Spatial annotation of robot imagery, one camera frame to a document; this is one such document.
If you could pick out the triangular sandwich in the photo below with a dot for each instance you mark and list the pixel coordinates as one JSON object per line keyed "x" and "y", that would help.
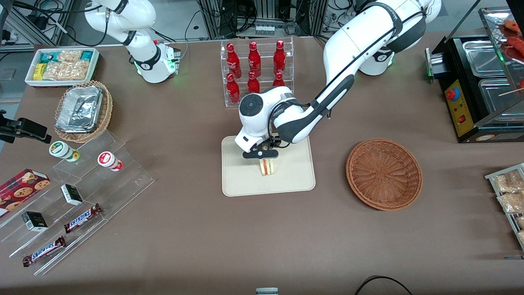
{"x": 267, "y": 168}

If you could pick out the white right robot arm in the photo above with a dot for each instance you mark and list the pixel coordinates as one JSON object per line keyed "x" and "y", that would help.
{"x": 139, "y": 37}

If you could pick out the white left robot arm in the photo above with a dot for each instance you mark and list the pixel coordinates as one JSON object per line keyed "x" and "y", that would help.
{"x": 360, "y": 45}

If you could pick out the beige plastic tray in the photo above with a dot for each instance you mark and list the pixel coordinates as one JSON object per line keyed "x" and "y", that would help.
{"x": 286, "y": 180}

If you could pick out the brown round wicker basket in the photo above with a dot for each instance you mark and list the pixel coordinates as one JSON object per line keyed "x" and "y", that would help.
{"x": 385, "y": 176}

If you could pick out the light oval wicker basket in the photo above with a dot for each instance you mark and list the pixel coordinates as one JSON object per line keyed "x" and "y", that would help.
{"x": 105, "y": 114}

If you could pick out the tray of packaged snacks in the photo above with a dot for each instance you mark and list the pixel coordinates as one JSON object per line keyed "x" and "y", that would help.
{"x": 507, "y": 221}

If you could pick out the clear acrylic bottle rack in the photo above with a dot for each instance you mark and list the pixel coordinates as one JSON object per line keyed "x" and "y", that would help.
{"x": 229, "y": 104}

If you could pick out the red cola bottle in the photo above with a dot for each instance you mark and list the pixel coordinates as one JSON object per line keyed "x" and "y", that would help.
{"x": 279, "y": 59}
{"x": 253, "y": 84}
{"x": 233, "y": 61}
{"x": 233, "y": 91}
{"x": 254, "y": 60}
{"x": 278, "y": 80}

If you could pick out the grey device edge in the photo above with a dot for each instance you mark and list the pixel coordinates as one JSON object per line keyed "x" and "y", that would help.
{"x": 267, "y": 291}

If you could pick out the clear acrylic step display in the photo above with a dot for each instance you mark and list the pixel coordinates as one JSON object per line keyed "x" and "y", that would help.
{"x": 123, "y": 184}

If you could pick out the red lid yogurt cup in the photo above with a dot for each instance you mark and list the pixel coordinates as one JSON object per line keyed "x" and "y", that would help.
{"x": 108, "y": 160}

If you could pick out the aluminium foil container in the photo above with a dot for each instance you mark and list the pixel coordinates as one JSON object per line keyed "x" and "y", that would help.
{"x": 80, "y": 110}

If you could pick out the snickers chocolate bar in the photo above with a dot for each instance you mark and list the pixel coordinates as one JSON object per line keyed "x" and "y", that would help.
{"x": 82, "y": 219}
{"x": 44, "y": 251}

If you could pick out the small black carton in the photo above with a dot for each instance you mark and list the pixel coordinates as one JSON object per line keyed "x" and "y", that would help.
{"x": 71, "y": 194}
{"x": 35, "y": 221}

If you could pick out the black food warmer machine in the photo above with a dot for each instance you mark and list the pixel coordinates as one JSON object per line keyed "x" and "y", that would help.
{"x": 466, "y": 119}

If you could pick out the green lid yogurt cup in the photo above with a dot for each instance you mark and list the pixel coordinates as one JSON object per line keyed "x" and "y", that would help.
{"x": 61, "y": 150}

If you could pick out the clear bag of crackers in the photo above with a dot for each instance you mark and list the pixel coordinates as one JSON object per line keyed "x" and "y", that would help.
{"x": 67, "y": 70}

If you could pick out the teal snack pack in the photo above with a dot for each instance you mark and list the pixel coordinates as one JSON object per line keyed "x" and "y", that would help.
{"x": 50, "y": 57}

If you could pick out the clear bag of snacks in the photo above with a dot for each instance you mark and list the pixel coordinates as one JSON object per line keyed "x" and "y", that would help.
{"x": 511, "y": 203}
{"x": 507, "y": 182}

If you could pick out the yellow snack pack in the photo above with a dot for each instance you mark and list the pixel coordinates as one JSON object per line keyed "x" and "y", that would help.
{"x": 39, "y": 71}

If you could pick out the red cookie box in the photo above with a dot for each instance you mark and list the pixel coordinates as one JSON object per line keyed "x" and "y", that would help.
{"x": 20, "y": 190}

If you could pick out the white rectangular snack bin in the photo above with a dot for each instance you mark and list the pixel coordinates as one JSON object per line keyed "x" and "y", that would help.
{"x": 30, "y": 80}

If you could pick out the aluminium frame equipment rack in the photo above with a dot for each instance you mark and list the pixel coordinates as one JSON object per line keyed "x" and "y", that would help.
{"x": 37, "y": 20}

